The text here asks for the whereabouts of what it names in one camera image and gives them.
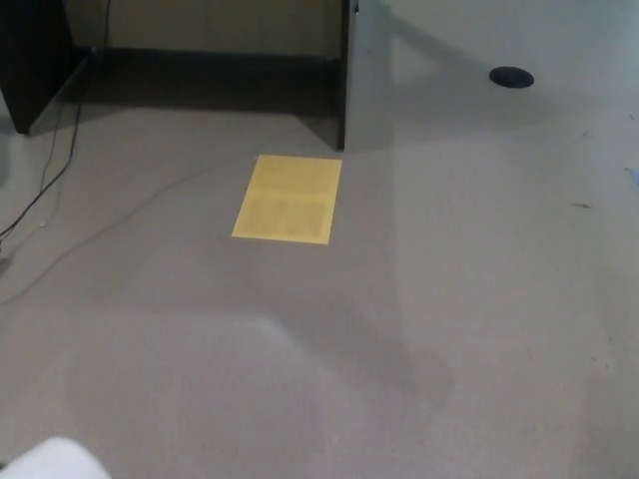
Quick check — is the yellow paper sheet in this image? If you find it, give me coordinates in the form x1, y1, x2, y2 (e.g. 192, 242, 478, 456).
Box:
230, 154, 344, 246

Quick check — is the black round floor cap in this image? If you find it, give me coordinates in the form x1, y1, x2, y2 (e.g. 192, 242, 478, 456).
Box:
488, 65, 536, 91

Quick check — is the white toilet paper roll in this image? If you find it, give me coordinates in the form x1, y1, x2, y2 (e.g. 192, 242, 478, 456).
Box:
0, 435, 110, 479

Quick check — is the black power cable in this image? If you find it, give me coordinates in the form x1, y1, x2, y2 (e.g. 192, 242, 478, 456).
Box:
0, 0, 112, 241

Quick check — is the thin grey cable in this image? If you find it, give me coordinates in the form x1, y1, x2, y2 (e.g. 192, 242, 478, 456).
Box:
0, 155, 261, 306

